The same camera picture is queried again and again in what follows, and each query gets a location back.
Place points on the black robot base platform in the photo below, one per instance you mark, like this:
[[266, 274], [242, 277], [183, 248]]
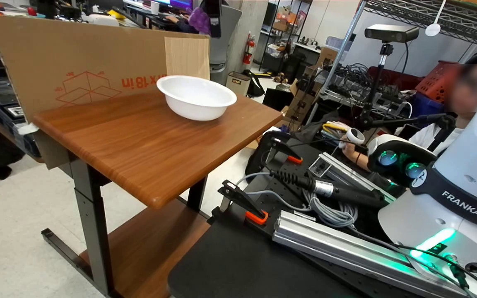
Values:
[[239, 266]]

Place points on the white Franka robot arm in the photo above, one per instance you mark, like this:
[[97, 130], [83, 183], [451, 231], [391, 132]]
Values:
[[459, 188]]

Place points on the white round dish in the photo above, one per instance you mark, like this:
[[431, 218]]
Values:
[[196, 100]]

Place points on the small brown cardboard box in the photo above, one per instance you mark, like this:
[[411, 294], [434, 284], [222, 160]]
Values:
[[299, 108]]

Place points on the wooden table with black legs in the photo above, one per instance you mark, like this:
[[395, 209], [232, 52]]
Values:
[[145, 143]]

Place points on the red fire extinguisher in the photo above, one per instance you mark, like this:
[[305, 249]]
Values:
[[247, 51]]

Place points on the white tape roll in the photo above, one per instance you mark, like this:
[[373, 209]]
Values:
[[353, 137]]

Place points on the brown cardboard sheet red print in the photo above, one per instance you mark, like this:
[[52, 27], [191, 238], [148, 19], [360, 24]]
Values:
[[73, 60]]

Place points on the blue plastic bin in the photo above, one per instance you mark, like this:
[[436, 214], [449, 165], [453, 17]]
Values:
[[428, 105]]

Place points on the red plastic bin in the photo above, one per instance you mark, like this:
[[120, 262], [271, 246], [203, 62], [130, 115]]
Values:
[[430, 84]]

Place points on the aluminium profile rail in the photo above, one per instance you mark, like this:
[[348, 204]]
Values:
[[348, 246]]

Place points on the black camera on tripod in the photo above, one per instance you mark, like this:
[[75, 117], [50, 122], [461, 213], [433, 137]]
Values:
[[390, 34]]

